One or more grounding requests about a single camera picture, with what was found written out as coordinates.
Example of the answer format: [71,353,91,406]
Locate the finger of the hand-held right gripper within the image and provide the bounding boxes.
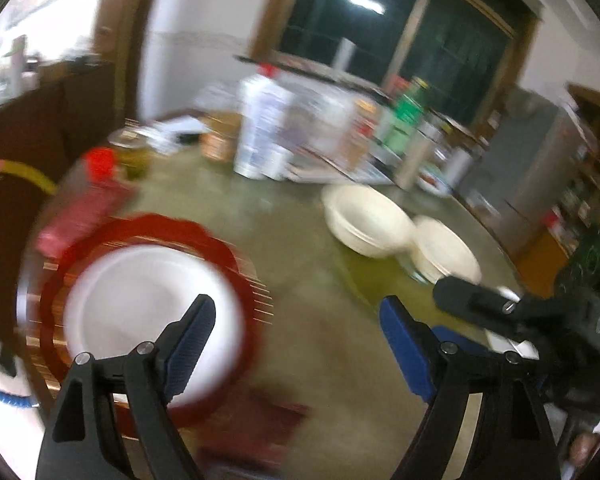
[432,276,546,341]
[430,326,488,353]

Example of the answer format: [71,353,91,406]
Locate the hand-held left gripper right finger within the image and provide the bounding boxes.
[379,295,561,480]

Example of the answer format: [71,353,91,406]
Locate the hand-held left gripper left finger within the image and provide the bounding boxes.
[35,294,217,480]

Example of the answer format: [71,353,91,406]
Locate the cream disposable bowl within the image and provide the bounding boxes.
[410,216,482,285]
[322,185,416,259]

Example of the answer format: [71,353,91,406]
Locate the large white disposable bowl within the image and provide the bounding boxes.
[62,245,246,408]

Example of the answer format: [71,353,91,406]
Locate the red plate with round sticker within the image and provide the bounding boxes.
[27,212,271,428]

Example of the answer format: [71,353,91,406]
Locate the patterned plate with food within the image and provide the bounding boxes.
[417,167,453,197]

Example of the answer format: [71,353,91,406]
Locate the grey refrigerator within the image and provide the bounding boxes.
[455,85,588,261]

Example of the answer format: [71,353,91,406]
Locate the wooden shelf cabinet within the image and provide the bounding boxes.
[525,82,600,301]

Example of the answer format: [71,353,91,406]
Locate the stainless steel thermos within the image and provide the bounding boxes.
[395,112,448,191]

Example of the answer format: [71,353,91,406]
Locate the red-capped bottle lying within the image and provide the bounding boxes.
[35,147,136,256]

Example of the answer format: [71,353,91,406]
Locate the green plastic bottle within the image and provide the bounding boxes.
[380,77,428,158]

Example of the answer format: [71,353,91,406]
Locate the small amber liquor bottle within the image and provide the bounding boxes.
[347,100,381,171]

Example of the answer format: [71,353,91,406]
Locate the clear plastic cup of tea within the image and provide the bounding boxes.
[107,127,153,181]

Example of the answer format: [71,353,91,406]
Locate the small white jar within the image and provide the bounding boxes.
[262,147,293,182]

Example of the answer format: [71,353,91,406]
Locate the amber jar with gold lid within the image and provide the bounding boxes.
[200,112,243,162]

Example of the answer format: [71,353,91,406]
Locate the clear glass pitcher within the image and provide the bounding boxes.
[290,85,361,171]

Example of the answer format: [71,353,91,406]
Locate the white lotion bottle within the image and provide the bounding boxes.
[234,74,293,180]

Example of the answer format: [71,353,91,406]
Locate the pink and yellow hoop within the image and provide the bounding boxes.
[0,159,56,196]

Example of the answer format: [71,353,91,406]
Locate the dark wooden sideboard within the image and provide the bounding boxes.
[0,60,146,241]

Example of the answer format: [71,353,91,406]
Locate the white plastic roll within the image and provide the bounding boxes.
[334,39,356,68]

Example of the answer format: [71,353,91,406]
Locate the wooden framed window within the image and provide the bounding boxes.
[252,0,543,126]

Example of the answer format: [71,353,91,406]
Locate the blue corrugated hose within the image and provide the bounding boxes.
[0,377,41,408]

